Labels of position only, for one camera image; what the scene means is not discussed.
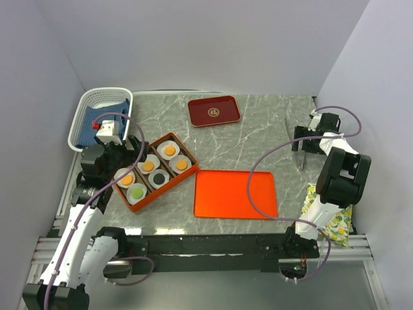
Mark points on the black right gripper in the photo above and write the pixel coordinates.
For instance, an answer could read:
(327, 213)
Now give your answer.
(301, 132)

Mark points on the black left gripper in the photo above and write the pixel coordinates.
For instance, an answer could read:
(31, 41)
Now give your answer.
(131, 155)

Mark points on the metal serving tongs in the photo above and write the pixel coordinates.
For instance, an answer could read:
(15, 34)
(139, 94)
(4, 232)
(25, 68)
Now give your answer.
(298, 157)

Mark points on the orange biscuit cookie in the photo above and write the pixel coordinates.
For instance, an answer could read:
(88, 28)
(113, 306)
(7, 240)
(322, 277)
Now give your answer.
(169, 150)
(148, 166)
(127, 180)
(181, 165)

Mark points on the green sandwich cookie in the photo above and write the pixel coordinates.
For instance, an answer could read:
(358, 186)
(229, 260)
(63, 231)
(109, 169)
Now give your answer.
(137, 193)

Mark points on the black sandwich cookie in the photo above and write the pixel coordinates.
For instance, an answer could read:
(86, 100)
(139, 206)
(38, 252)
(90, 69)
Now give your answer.
(159, 179)

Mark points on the orange cookie box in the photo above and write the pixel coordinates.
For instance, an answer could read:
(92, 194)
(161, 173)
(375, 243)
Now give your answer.
(175, 179)

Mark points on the orange box lid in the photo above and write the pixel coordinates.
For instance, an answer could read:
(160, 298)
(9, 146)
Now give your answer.
(223, 194)

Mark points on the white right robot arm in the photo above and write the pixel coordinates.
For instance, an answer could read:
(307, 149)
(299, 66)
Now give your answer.
(341, 181)

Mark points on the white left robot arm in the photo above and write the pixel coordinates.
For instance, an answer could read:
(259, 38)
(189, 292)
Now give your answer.
(76, 265)

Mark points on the white paper cup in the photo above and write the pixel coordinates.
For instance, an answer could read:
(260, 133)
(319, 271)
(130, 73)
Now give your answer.
(151, 175)
(120, 174)
(130, 199)
(161, 146)
(172, 163)
(149, 157)

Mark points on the blue checkered cloth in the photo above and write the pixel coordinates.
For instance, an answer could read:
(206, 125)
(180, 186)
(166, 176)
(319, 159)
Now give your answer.
(87, 132)

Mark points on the white plastic basket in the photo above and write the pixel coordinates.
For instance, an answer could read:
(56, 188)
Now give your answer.
(92, 104)

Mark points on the lemon print cloth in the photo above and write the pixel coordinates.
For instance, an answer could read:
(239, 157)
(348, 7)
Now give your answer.
(338, 227)

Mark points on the dark red serving tray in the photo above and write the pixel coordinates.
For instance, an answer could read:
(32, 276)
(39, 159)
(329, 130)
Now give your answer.
(213, 111)

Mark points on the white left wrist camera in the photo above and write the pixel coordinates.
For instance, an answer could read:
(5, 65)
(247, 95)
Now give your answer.
(107, 132)

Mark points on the black aluminium base frame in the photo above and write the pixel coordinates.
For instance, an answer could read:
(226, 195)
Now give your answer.
(228, 252)

